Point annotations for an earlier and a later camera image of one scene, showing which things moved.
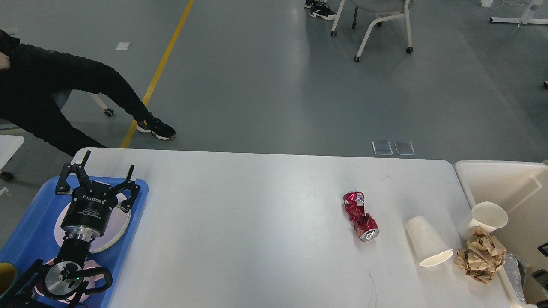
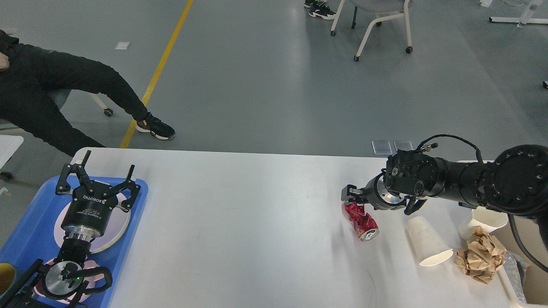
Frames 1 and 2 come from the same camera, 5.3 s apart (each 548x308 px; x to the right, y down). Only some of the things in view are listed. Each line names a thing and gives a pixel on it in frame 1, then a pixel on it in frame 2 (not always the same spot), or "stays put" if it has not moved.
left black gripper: [91, 205] stays put
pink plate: [118, 223] stays put
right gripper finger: [541, 276] → [376, 193]
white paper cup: [430, 249] stays put
